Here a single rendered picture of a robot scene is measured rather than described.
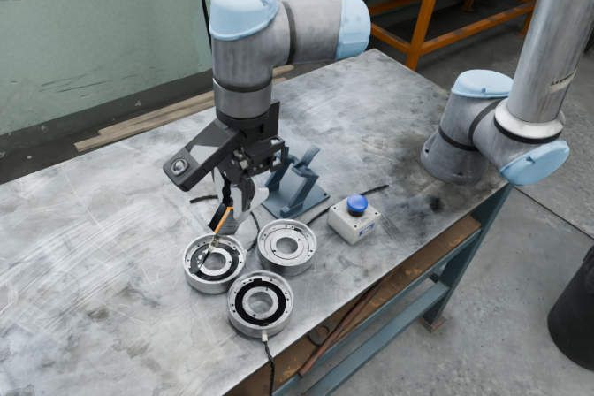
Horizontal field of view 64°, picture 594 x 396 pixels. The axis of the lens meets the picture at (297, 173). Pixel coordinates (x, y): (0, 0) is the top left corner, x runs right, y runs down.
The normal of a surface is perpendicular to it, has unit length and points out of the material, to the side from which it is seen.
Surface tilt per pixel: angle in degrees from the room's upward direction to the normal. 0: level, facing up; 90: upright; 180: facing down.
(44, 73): 90
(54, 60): 90
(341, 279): 0
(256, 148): 0
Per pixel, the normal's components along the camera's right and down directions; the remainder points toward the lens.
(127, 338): 0.09, -0.73
